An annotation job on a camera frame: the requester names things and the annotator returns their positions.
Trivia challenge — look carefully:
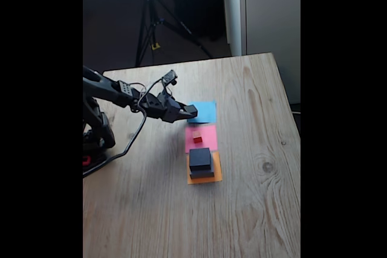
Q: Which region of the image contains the small dark grey cube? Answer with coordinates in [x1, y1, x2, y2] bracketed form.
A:
[184, 104, 199, 118]

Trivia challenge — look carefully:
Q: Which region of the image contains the blue paper sheet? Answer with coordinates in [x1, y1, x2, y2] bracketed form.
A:
[186, 100, 218, 124]

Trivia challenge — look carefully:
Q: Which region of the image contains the pink paper sheet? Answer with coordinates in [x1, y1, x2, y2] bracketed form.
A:
[184, 124, 219, 153]

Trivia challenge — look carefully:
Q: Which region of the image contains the medium black square block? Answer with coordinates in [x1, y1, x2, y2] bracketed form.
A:
[189, 147, 212, 172]

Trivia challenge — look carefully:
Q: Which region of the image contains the large grey square block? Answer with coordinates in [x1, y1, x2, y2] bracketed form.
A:
[189, 163, 216, 180]

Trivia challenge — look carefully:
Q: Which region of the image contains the orange paper sheet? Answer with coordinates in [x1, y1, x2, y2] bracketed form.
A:
[186, 151, 223, 185]

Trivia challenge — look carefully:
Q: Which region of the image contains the black tripod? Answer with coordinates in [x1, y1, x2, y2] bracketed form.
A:
[134, 0, 214, 68]

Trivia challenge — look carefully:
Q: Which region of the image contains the red black table clamp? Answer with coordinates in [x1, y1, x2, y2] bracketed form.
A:
[82, 152, 109, 173]

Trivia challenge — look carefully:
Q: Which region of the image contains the white grey cabinet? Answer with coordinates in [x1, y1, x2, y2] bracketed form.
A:
[222, 0, 301, 105]

